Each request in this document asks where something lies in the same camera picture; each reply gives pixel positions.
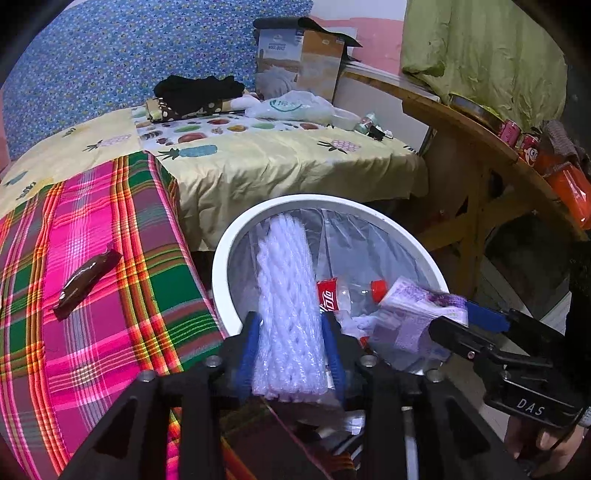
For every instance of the small black object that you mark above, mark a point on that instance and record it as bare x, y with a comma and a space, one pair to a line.
377, 132

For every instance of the clear bottle with red label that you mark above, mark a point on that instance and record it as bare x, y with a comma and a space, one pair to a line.
351, 293

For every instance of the white round bin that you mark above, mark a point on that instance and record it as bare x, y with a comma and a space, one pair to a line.
231, 258

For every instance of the blue floral cloth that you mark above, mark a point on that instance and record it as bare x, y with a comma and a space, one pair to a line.
115, 50

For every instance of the round wooden table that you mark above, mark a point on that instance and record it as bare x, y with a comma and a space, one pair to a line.
461, 138

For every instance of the person's right hand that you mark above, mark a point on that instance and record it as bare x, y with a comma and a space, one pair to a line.
549, 447

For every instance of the round metal tin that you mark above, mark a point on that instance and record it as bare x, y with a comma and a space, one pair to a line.
475, 110

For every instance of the yellow pineapple print bed sheet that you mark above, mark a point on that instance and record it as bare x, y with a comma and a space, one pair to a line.
277, 157

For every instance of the pink can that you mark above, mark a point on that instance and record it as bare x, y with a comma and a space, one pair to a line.
510, 131

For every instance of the white bag with green logo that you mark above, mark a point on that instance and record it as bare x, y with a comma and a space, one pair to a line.
291, 106

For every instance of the brown snack wrapper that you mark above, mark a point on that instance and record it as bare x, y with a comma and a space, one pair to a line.
85, 281

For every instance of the green cloth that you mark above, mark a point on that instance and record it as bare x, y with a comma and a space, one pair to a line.
475, 46

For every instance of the brown polka dot cloth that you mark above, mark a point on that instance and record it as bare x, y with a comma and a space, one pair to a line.
161, 110

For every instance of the cardboard box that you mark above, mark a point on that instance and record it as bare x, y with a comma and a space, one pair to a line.
318, 55

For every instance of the red can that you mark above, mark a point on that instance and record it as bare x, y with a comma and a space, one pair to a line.
528, 147

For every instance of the black clothes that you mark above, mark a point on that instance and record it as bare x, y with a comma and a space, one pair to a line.
198, 92

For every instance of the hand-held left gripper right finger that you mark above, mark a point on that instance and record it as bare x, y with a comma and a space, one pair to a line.
333, 355

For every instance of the small green bottle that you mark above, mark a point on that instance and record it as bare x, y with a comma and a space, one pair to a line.
367, 123

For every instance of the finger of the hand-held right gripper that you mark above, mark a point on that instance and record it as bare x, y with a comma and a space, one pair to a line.
461, 337
485, 316

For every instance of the brown knitted cloth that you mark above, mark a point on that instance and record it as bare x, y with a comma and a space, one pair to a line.
561, 138

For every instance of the clear plastic bin liner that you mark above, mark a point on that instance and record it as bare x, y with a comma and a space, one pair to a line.
364, 244

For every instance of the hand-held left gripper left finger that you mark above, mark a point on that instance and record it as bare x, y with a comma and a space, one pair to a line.
244, 360

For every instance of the pink green plaid blanket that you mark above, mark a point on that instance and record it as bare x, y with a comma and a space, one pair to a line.
101, 221

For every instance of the orange packet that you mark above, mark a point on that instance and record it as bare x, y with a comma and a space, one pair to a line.
570, 189

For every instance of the purple tissue packet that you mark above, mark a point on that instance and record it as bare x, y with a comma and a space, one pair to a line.
411, 309

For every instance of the white foam net sleeve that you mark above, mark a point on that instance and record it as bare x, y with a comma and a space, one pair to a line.
286, 300

